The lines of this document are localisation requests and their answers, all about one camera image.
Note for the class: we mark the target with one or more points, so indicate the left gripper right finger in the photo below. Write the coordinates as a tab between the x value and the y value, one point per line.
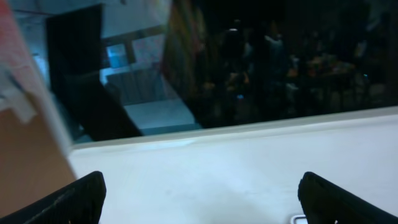
326	203

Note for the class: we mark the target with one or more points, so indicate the yellow red noodle packet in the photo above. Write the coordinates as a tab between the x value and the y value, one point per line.
33	164

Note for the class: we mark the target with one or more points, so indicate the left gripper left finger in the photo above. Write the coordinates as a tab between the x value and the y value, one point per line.
79	202

